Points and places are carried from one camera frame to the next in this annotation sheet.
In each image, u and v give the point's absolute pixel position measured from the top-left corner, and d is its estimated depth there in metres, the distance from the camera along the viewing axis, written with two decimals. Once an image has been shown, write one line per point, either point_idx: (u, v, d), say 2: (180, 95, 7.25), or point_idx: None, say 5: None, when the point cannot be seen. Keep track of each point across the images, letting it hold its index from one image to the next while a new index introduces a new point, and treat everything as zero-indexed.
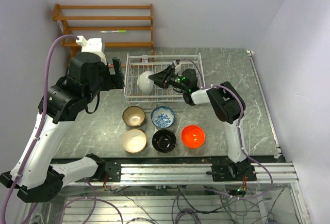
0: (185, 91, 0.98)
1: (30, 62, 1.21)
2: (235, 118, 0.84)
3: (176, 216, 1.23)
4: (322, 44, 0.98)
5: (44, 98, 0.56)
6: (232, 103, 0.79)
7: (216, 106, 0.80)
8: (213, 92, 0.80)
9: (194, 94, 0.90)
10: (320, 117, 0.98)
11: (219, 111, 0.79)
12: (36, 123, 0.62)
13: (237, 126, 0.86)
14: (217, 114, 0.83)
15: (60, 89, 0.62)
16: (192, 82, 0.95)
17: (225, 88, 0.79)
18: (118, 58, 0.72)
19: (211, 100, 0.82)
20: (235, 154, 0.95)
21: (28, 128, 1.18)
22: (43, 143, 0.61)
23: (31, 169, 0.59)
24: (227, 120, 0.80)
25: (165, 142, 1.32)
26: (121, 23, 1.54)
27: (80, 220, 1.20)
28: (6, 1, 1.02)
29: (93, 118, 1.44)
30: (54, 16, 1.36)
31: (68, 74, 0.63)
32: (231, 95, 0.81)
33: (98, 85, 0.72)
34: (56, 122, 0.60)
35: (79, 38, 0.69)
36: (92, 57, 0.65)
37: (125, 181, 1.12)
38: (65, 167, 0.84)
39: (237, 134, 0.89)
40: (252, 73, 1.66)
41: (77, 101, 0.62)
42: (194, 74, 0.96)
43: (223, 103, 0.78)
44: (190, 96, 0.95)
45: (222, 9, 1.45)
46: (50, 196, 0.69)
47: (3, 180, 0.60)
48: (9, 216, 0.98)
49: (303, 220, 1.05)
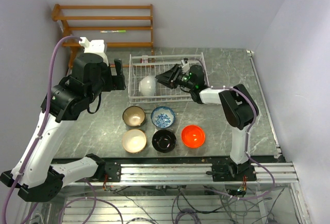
0: (191, 88, 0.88)
1: (30, 62, 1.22)
2: (247, 124, 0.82)
3: (176, 216, 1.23)
4: (321, 44, 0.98)
5: (48, 97, 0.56)
6: (245, 108, 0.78)
7: (227, 109, 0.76)
8: (227, 96, 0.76)
9: (204, 92, 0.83)
10: (319, 117, 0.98)
11: (230, 115, 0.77)
12: (39, 121, 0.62)
13: (246, 132, 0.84)
14: (227, 117, 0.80)
15: (63, 89, 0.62)
16: (199, 77, 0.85)
17: (240, 93, 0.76)
18: (119, 58, 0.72)
19: (221, 102, 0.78)
20: (237, 156, 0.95)
21: (28, 128, 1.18)
22: (45, 142, 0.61)
23: (32, 168, 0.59)
24: (238, 125, 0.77)
25: (165, 142, 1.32)
26: (121, 23, 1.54)
27: (81, 220, 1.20)
28: (6, 1, 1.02)
29: (93, 118, 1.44)
30: (54, 16, 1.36)
31: (71, 74, 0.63)
32: (245, 100, 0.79)
33: (100, 86, 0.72)
34: (59, 121, 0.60)
35: (81, 39, 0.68)
36: (94, 58, 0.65)
37: (125, 181, 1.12)
38: (65, 167, 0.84)
39: (244, 139, 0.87)
40: (252, 73, 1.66)
41: (79, 101, 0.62)
42: (200, 68, 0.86)
43: (236, 108, 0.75)
44: (197, 94, 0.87)
45: (221, 9, 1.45)
46: (50, 196, 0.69)
47: (4, 179, 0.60)
48: (9, 216, 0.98)
49: (303, 220, 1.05)
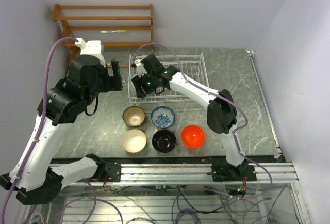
0: (153, 76, 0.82)
1: (30, 62, 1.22)
2: (231, 126, 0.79)
3: (176, 216, 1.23)
4: (322, 44, 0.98)
5: (44, 101, 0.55)
6: (228, 115, 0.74)
7: (213, 118, 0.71)
8: (215, 107, 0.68)
9: (176, 82, 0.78)
10: (320, 117, 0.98)
11: (215, 124, 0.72)
12: (35, 125, 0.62)
13: (233, 133, 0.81)
14: (209, 123, 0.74)
15: (59, 92, 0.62)
16: (151, 60, 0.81)
17: (227, 100, 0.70)
18: (117, 60, 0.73)
19: (207, 111, 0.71)
20: (234, 159, 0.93)
21: (28, 128, 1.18)
22: (42, 145, 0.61)
23: (30, 171, 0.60)
24: (223, 130, 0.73)
25: (165, 142, 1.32)
26: (121, 23, 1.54)
27: (81, 220, 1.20)
28: (6, 1, 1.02)
29: (93, 118, 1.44)
30: (54, 16, 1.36)
31: (68, 76, 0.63)
32: (229, 106, 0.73)
33: (97, 88, 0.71)
34: (55, 124, 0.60)
35: (78, 41, 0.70)
36: (92, 60, 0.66)
37: (125, 181, 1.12)
38: (64, 168, 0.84)
39: (234, 140, 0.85)
40: (252, 73, 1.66)
41: (76, 104, 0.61)
42: (152, 56, 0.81)
43: (223, 117, 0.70)
44: (161, 76, 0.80)
45: (222, 8, 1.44)
46: (48, 198, 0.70)
47: (2, 182, 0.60)
48: (9, 216, 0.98)
49: (303, 220, 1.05)
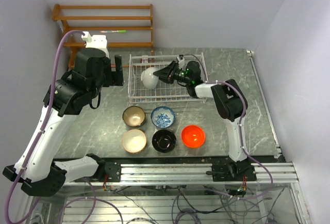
0: (189, 84, 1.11)
1: (30, 62, 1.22)
2: (237, 115, 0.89)
3: (176, 216, 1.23)
4: (322, 45, 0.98)
5: (51, 92, 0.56)
6: (234, 101, 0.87)
7: (217, 100, 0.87)
8: (217, 89, 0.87)
9: (199, 86, 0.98)
10: (320, 117, 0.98)
11: (221, 107, 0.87)
12: (41, 115, 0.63)
13: (238, 124, 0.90)
14: (219, 111, 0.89)
15: (65, 83, 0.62)
16: (195, 73, 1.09)
17: (230, 85, 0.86)
18: (119, 54, 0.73)
19: (213, 96, 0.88)
20: (235, 153, 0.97)
21: (28, 127, 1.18)
22: (47, 137, 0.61)
23: (35, 162, 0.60)
24: (228, 117, 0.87)
25: (165, 142, 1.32)
26: (121, 24, 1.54)
27: (80, 220, 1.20)
28: (5, 1, 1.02)
29: (94, 118, 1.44)
30: (55, 15, 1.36)
31: (73, 68, 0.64)
32: (235, 93, 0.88)
33: (102, 81, 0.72)
34: (61, 115, 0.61)
35: (84, 34, 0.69)
36: (97, 52, 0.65)
37: (125, 181, 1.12)
38: (67, 164, 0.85)
39: (238, 132, 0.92)
40: (252, 73, 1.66)
41: (82, 95, 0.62)
42: (197, 66, 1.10)
43: (226, 100, 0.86)
44: (193, 89, 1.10)
45: (221, 8, 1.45)
46: (52, 191, 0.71)
47: (7, 173, 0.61)
48: (9, 216, 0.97)
49: (303, 220, 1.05)
